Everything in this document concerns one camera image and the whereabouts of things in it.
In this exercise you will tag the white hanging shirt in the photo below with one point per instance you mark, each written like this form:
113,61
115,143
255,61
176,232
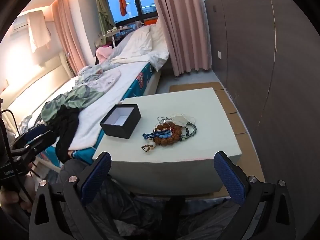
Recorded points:
37,35

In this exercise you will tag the small white side table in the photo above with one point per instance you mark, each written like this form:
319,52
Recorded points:
112,31

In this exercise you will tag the brown cardboard sheets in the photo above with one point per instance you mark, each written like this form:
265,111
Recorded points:
232,105

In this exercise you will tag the dark brown wardrobe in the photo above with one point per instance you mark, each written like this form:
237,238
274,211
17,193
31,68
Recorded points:
250,55

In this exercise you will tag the person's dark pants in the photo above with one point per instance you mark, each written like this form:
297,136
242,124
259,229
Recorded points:
140,212

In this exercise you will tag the person's left hand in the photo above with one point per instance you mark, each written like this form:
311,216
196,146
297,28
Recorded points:
26,190

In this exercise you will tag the orange hanging cloth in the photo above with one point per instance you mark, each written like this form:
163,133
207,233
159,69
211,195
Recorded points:
122,5

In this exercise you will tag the pink plush blanket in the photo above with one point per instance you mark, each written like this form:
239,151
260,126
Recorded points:
105,53

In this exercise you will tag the white printed garment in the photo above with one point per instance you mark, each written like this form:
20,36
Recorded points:
107,80

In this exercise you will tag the beige headboard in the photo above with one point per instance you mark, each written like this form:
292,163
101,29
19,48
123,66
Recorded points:
32,75

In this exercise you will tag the white low table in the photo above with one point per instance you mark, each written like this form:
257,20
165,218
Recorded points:
187,160

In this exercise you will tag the white wall socket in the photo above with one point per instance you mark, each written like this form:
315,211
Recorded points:
220,55

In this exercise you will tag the wide pink curtain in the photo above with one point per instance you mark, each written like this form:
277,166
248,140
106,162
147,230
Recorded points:
180,30

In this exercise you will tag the green hanging garment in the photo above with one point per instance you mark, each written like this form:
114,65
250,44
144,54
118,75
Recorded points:
103,15

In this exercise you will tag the green striped garment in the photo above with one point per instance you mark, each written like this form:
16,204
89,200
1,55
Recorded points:
75,97

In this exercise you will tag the black jewelry box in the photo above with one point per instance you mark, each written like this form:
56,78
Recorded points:
117,130

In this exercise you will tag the white duvet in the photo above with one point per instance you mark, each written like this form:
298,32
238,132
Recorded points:
160,60

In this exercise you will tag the bed with white sheet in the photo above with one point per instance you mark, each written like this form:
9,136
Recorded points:
112,90

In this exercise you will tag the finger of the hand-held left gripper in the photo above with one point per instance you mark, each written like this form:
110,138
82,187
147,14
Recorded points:
45,140
35,132

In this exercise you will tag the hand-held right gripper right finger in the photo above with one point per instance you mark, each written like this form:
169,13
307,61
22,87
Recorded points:
228,180

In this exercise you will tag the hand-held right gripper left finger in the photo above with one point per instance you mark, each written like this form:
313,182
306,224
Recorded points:
96,177

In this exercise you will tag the light blue patterned blanket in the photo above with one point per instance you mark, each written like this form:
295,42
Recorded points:
92,73

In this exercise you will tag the beige plush toy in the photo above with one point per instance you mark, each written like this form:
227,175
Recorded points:
100,40

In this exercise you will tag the window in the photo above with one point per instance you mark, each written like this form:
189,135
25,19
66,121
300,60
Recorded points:
130,10

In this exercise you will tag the narrow pink curtain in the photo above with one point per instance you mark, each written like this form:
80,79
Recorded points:
67,35

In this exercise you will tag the black garment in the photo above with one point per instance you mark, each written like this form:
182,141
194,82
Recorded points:
67,130

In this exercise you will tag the white air conditioner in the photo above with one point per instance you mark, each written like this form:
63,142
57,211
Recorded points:
20,25

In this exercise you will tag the orange box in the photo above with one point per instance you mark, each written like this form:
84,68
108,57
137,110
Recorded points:
151,22

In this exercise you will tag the small bead pendant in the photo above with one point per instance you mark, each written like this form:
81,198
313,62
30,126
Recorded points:
147,148

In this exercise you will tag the white pillow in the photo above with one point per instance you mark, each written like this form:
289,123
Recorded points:
140,42
157,35

